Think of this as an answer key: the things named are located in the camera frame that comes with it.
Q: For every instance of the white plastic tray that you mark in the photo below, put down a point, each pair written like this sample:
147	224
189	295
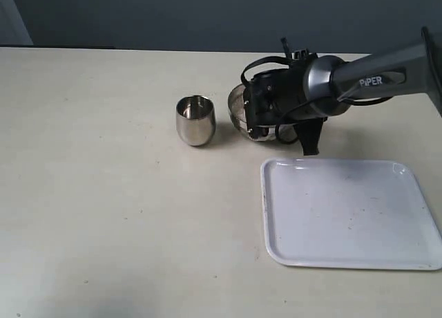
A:
347	214

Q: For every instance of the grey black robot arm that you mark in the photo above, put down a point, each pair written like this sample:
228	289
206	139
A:
332	85

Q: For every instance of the steel cup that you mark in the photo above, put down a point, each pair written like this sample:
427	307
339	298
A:
195	120

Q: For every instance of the steel bowl with rice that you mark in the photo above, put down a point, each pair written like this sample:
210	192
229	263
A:
237	114

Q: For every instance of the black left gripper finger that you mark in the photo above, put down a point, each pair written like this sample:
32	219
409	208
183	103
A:
308	133

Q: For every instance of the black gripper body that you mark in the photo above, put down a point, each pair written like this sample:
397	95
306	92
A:
288	81

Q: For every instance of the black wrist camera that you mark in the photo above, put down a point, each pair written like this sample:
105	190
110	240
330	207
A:
255	131

